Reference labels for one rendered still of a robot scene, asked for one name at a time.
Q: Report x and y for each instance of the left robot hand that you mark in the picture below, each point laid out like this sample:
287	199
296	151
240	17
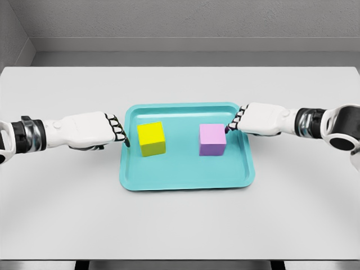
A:
90	129

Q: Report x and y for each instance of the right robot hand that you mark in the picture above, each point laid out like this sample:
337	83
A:
260	118

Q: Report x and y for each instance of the pink purple cube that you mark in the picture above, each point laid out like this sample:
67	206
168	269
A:
212	140

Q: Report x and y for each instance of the yellow cube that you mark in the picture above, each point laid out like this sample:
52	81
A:
151	138

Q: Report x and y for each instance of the teal plastic tray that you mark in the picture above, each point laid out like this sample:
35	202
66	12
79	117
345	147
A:
184	168

